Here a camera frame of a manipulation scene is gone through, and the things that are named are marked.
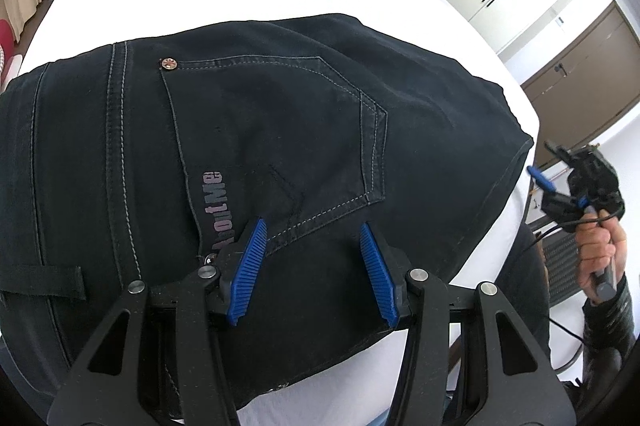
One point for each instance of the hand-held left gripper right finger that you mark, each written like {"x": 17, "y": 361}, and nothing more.
{"x": 377, "y": 276}

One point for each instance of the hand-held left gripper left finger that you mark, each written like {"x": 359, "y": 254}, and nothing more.
{"x": 247, "y": 271}

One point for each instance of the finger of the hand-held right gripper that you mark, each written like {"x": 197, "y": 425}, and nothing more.
{"x": 539, "y": 177}
{"x": 557, "y": 149}

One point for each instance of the black denim pants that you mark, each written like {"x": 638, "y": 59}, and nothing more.
{"x": 300, "y": 131}

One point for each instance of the person's right forearm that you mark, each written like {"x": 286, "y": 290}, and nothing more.
{"x": 610, "y": 331}

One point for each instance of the person's right hand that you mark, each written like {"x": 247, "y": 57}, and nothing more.
{"x": 600, "y": 246}

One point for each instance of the brown wooden door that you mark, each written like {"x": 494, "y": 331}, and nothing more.
{"x": 580, "y": 71}

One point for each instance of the grey slatted panel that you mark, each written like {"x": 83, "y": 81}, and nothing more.
{"x": 562, "y": 268}

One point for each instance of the person's leg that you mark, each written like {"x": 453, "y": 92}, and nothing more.
{"x": 520, "y": 286}

